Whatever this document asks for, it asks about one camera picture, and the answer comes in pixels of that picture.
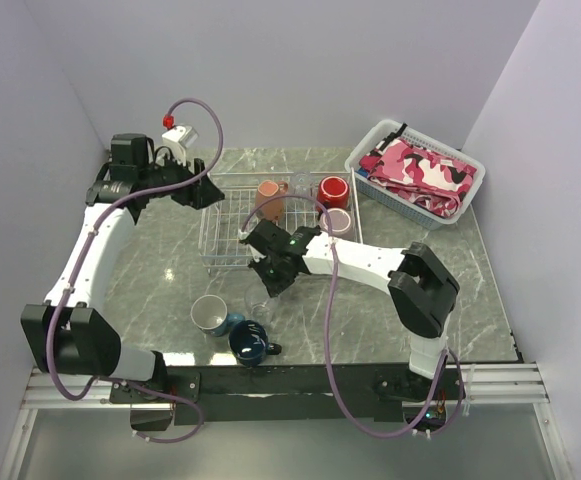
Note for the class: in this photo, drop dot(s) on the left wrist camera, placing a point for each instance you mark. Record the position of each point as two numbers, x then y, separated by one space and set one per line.
178 138

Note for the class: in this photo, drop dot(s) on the white plastic basket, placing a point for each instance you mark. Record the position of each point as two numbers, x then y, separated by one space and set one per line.
413 212

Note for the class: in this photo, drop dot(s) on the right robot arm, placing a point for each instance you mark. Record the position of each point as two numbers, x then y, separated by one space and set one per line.
422 289

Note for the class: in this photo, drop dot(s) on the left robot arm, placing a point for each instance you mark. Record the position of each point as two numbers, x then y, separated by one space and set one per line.
67 333

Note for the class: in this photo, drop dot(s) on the clear plastic cup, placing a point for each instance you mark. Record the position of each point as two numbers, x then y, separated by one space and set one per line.
302 183

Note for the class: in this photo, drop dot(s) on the salmon pink mug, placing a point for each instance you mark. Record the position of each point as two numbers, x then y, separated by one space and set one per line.
269 202

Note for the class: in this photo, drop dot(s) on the mauve purple mug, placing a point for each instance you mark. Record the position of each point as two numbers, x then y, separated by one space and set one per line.
341 222

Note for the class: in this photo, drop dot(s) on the light blue mug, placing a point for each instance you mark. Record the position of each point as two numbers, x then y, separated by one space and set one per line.
209 313

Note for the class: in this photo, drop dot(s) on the red mug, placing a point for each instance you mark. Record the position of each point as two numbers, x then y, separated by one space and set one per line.
333 192

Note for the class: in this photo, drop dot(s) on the small clear glass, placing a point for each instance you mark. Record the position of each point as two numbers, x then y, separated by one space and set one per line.
260 306

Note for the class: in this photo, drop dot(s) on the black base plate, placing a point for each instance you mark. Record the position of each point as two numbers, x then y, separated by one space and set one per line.
273 393

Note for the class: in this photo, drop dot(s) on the pink camouflage cloth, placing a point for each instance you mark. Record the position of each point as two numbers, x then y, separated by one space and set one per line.
423 177

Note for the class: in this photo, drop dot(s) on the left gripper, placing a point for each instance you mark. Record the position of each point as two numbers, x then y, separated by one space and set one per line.
209 193

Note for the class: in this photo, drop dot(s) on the dark blue mug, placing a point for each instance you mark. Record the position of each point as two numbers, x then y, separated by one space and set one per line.
250 345

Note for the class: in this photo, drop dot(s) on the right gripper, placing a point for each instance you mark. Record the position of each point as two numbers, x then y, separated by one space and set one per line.
274 288

